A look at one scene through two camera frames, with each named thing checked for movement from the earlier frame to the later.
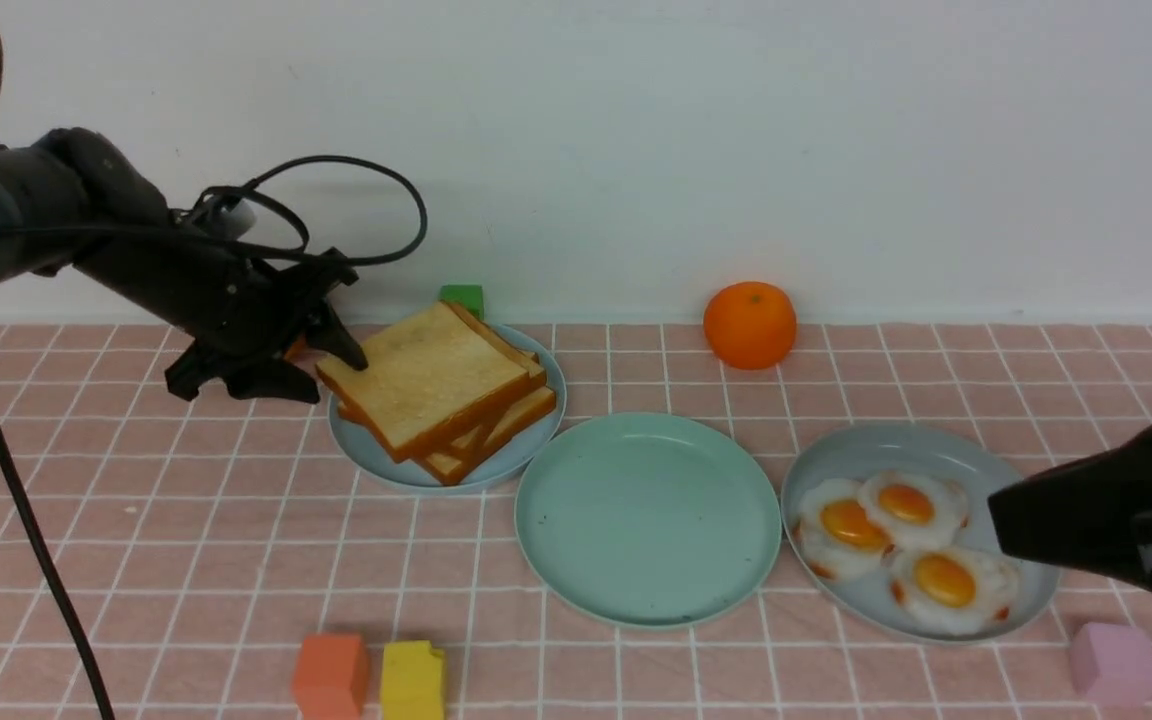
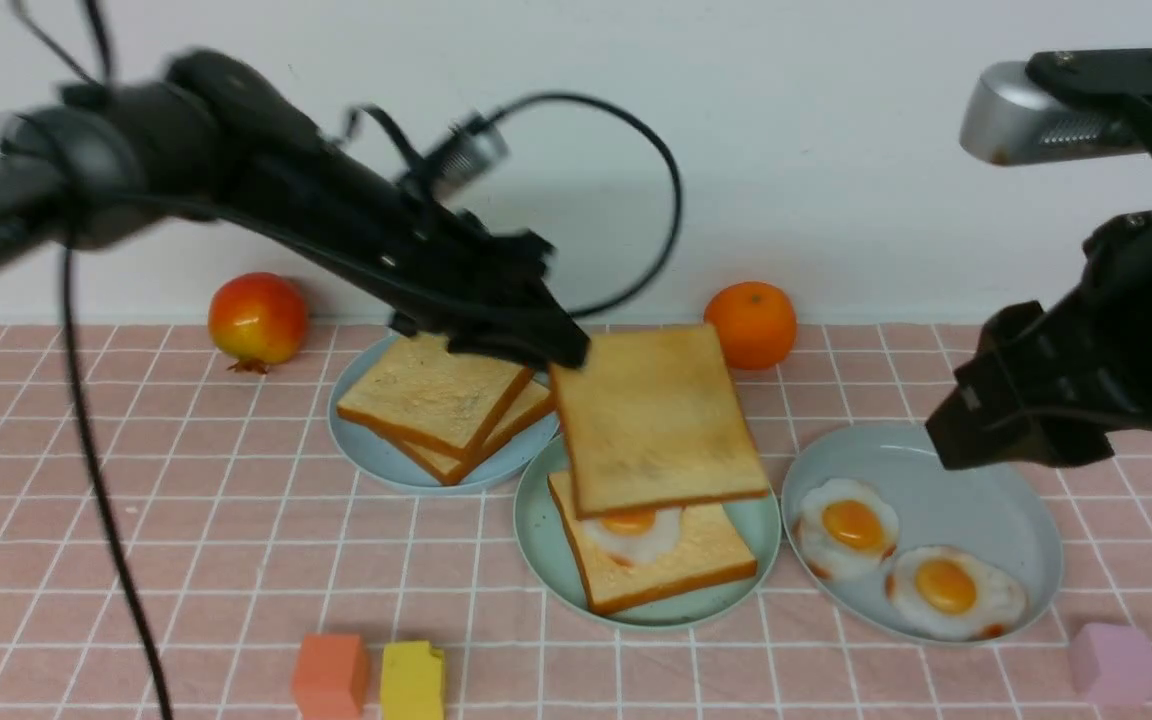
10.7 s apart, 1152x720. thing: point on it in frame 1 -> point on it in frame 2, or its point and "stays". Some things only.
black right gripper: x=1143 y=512 -> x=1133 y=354
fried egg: x=916 y=509 -> x=639 y=537
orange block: x=331 y=677 stays
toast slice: x=545 y=400 -> x=656 y=420
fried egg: x=955 y=589 stays
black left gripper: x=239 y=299 -> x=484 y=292
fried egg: x=838 y=536 stays
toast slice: x=506 y=432 stays
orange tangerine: x=750 y=325 stays
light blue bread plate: x=372 y=461 stays
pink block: x=1114 y=665 stays
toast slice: x=432 y=379 -> x=705 y=550
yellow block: x=412 y=681 stays
